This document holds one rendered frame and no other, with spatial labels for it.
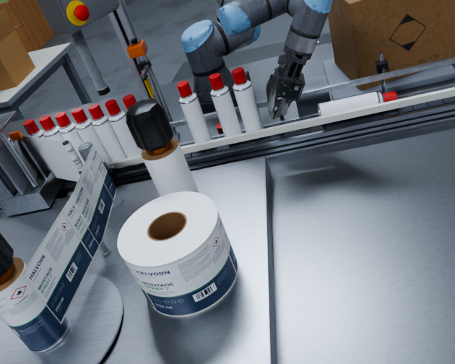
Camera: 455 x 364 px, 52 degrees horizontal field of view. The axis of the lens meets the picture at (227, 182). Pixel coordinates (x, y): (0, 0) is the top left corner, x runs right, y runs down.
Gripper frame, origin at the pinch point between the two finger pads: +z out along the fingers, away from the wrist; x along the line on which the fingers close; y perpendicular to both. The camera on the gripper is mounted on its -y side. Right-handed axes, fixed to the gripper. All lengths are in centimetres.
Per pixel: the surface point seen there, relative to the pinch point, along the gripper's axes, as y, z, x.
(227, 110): 2.7, 1.0, -13.1
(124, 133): 3.1, 15.6, -39.3
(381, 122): 6.0, -8.2, 26.7
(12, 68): -130, 80, -127
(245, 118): 2.5, 2.3, -7.5
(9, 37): -143, 68, -134
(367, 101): 2.5, -11.3, 21.9
